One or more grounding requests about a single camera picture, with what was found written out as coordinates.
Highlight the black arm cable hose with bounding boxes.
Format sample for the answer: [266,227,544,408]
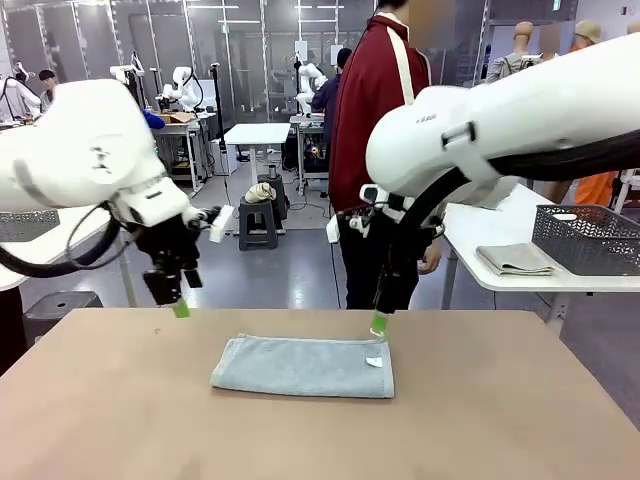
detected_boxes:
[0,197,126,374]
[379,133,640,301]

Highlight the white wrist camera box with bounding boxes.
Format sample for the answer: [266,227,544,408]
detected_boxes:
[182,203,235,246]
[326,213,374,245]

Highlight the mannequin in grey jacket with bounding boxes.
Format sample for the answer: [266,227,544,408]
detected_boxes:
[487,20,544,84]

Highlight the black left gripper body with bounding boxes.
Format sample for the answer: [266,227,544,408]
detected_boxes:
[133,212,201,276]

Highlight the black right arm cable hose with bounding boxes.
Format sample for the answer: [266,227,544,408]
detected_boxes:
[379,133,640,301]

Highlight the person in grey jacket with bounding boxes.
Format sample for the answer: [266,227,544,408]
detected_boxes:
[37,68,64,109]

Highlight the pile of green cloths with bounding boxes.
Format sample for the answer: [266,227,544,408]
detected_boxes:
[475,242,557,278]

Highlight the person in blue jacket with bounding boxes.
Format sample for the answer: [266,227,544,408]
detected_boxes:
[141,107,167,131]

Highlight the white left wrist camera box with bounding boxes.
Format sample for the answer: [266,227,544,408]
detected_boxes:
[182,203,235,246]

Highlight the person's right hand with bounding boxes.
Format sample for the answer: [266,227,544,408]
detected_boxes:
[417,237,443,277]

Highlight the small white desk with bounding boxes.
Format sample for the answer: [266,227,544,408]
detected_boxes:
[223,122,292,237]

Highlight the beige bundled cloth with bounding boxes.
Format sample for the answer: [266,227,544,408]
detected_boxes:
[243,182,278,205]

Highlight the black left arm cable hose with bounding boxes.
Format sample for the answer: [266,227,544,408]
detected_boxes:
[0,197,126,374]

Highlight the figure in blue floral dress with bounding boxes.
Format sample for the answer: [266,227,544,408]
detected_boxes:
[539,23,564,64]

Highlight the person in dark purple hoodie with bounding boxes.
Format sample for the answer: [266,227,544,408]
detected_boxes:
[310,47,354,146]

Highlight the grey plastic step stool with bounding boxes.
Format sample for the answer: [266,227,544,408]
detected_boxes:
[238,195,280,252]

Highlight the mannequin with cap, orange top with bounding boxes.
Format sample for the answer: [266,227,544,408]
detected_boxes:
[542,19,609,204]

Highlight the computer case with coloured lights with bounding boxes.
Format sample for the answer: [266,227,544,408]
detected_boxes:
[299,130,329,174]

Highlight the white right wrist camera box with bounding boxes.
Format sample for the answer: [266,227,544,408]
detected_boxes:
[326,213,374,245]

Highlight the dark grey plastic stool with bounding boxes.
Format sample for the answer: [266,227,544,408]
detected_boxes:
[257,173,290,221]
[21,291,105,350]

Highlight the white desk with computer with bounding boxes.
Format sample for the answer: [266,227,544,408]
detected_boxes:
[289,113,334,196]

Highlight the white robot desk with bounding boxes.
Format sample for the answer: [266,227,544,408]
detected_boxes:
[149,112,217,200]

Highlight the light blue terry towel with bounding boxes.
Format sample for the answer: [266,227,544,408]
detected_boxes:
[209,333,396,400]

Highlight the white side table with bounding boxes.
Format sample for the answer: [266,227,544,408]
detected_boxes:
[442,182,640,335]
[0,209,140,309]

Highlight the person in dark red jacket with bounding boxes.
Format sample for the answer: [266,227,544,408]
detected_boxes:
[327,0,444,310]

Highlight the dark grey plastic basket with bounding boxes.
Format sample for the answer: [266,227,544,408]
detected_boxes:
[530,203,640,277]

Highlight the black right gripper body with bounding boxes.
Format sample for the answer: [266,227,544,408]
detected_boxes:
[380,232,424,284]

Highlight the black camera tripod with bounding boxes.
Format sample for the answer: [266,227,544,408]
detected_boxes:
[124,69,147,109]

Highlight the black stand pole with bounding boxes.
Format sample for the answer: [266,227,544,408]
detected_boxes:
[209,62,229,151]

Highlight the light grey plastic basket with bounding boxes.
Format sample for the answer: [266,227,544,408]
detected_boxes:
[0,209,60,243]

